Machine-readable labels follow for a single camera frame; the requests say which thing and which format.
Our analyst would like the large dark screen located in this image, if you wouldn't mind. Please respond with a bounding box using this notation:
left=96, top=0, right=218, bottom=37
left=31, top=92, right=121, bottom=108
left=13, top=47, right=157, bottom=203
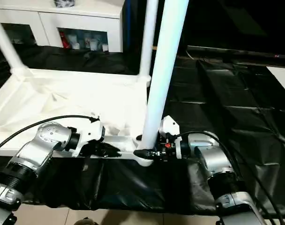
left=122, top=0, right=285, bottom=59

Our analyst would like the white glass-door cabinet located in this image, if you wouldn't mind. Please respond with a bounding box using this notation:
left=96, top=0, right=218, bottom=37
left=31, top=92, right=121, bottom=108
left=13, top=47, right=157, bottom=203
left=0, top=0, right=124, bottom=53

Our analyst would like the dark bag of parts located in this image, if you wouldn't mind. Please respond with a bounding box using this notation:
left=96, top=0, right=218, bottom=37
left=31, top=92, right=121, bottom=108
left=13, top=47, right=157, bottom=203
left=53, top=0, right=75, bottom=7

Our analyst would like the white plastic table top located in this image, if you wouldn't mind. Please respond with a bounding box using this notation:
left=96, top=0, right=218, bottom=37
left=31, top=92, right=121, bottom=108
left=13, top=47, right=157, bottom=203
left=0, top=67, right=157, bottom=167

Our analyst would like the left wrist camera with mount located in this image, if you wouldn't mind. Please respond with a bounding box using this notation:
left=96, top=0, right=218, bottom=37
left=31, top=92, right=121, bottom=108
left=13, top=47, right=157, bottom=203
left=73, top=120, right=106, bottom=158

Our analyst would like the white flat panel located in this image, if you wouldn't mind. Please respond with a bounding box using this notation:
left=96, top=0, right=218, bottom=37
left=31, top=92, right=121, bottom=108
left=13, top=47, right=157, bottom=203
left=266, top=66, right=285, bottom=98

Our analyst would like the black glossy mat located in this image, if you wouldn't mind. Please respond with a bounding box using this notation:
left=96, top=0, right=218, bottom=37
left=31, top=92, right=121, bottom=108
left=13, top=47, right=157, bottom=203
left=0, top=44, right=285, bottom=216

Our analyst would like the long black bar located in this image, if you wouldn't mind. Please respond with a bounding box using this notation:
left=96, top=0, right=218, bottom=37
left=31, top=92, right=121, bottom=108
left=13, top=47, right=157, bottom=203
left=186, top=45, right=285, bottom=63

